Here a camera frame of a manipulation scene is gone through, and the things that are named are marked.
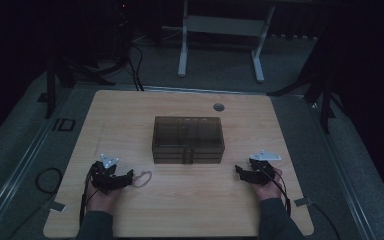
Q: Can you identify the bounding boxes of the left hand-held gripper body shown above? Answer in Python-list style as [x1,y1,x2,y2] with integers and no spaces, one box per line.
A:
[89,153,128,195]

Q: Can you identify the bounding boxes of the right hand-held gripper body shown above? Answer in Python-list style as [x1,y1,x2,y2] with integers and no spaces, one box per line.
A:
[248,150,282,186]

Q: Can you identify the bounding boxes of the thin rubber band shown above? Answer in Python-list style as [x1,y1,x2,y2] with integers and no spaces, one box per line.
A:
[132,170,154,189]

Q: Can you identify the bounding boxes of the brown translucent drawer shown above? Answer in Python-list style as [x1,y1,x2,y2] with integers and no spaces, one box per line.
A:
[153,157,223,165]
[152,148,224,160]

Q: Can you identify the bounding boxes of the brown translucent drawer box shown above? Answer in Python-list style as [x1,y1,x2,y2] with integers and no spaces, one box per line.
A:
[151,115,226,165]

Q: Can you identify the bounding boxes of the person's right hand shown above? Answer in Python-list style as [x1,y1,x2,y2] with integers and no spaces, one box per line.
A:
[248,167,284,203]

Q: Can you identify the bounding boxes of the person's left hand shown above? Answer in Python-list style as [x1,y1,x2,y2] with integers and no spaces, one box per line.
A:
[85,179,124,214]

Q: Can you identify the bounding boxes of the grey tape piece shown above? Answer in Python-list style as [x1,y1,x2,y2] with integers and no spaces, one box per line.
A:
[293,196,314,208]
[48,200,67,213]

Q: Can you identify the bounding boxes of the black metal stand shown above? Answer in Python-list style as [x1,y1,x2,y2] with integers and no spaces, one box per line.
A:
[267,64,337,135]
[43,54,116,120]

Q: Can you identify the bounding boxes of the right hand-held gripper cable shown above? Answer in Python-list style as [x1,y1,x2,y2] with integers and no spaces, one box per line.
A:
[259,163,292,217]

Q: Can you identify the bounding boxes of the hand-held gripper cable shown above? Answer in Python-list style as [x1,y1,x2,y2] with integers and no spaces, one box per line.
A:
[259,163,292,217]
[78,171,98,228]

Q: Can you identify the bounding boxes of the left hand-held gripper cable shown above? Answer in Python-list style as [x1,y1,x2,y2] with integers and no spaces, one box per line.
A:
[78,171,98,228]

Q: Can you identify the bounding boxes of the black looped floor cable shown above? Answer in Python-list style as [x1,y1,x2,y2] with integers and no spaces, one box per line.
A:
[34,167,64,196]

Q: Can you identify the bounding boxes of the black floor cables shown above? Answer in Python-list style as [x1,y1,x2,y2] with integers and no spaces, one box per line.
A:
[125,42,146,92]

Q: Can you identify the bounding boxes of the white desk frame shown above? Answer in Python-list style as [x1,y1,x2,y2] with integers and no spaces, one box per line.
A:
[177,0,276,84]

